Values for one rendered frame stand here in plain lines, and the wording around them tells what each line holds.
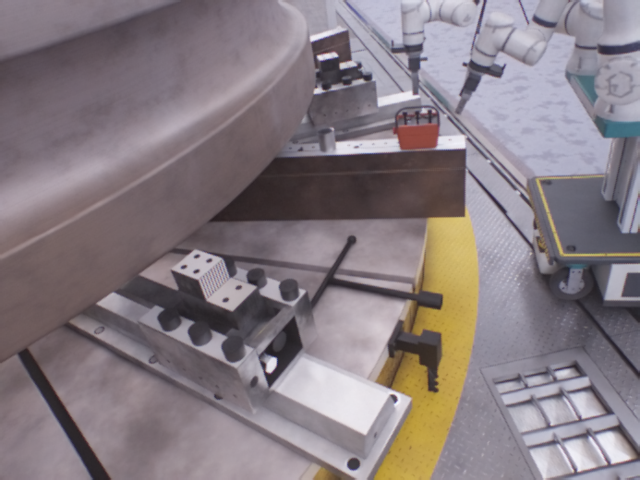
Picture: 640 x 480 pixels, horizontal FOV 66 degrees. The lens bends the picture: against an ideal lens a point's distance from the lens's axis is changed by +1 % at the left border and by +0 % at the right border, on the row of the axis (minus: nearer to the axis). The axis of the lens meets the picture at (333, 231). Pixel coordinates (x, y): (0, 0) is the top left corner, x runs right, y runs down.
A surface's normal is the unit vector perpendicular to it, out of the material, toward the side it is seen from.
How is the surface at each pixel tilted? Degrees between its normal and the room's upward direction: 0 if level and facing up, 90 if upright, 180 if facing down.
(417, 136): 97
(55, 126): 90
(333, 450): 0
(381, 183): 90
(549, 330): 0
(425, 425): 0
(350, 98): 90
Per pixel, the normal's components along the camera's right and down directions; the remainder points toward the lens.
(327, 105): 0.22, 0.54
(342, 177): -0.17, 0.59
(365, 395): -0.14, -0.81
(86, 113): 0.82, 0.22
